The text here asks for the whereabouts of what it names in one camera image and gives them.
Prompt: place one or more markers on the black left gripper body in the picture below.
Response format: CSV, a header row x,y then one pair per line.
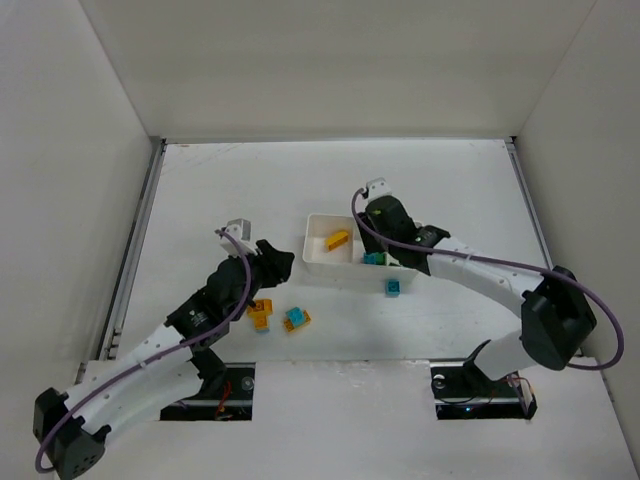
x,y
265,258

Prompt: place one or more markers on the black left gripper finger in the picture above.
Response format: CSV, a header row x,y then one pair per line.
x,y
273,256
269,274

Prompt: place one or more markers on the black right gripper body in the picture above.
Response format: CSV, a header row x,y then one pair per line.
x,y
373,232

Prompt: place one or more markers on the cyan rounded lego piece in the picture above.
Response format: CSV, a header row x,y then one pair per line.
x,y
376,258

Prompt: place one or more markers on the white three-compartment container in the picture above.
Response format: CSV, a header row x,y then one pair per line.
x,y
345,262

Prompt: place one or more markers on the yellow long lego brick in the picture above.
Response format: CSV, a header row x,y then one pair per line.
x,y
336,240

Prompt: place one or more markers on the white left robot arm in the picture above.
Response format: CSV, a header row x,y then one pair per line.
x,y
74,427

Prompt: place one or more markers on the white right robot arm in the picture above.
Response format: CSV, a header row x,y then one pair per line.
x,y
555,317

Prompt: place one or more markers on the yellow stacked lego block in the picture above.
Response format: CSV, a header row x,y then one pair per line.
x,y
259,312

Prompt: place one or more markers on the blue and yellow lego stack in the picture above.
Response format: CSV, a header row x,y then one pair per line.
x,y
295,319

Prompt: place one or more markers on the cyan small lego brick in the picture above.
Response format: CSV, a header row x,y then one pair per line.
x,y
392,288

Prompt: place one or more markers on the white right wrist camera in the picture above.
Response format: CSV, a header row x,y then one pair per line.
x,y
376,188

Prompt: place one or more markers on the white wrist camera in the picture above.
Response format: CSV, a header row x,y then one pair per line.
x,y
235,237
376,188

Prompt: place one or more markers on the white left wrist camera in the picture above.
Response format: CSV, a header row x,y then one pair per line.
x,y
235,237

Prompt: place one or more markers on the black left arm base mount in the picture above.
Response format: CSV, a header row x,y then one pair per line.
x,y
225,395

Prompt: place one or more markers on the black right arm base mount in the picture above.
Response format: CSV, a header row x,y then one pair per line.
x,y
462,392

